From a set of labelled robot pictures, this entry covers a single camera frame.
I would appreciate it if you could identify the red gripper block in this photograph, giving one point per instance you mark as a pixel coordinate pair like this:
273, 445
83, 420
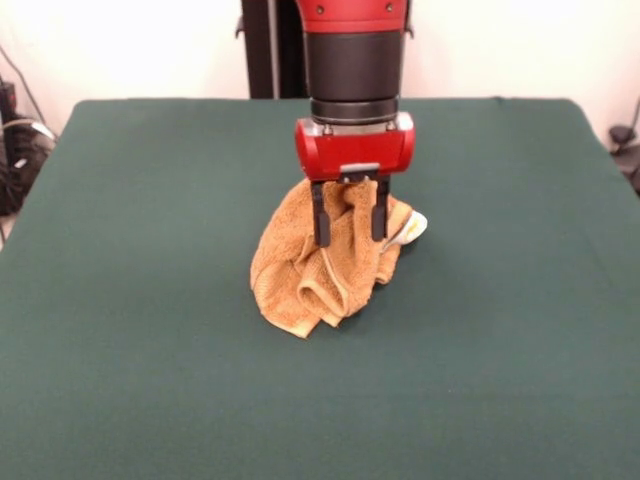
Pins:
355, 155

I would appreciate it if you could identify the tan terry towel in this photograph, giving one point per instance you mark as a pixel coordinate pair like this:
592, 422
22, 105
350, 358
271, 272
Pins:
285, 260

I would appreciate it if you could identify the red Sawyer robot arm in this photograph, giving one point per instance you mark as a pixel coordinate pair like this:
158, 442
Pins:
355, 65

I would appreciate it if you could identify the dark green table cloth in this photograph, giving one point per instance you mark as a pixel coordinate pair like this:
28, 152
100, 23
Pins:
150, 300

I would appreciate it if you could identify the small black adapter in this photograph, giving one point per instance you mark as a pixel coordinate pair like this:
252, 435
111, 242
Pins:
621, 135

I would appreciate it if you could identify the black equipment heap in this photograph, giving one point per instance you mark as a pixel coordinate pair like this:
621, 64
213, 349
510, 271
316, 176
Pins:
20, 175

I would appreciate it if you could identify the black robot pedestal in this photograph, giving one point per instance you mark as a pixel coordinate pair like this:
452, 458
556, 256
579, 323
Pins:
260, 50

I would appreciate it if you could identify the black wall power unit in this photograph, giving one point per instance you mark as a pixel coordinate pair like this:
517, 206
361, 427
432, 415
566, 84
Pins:
7, 95

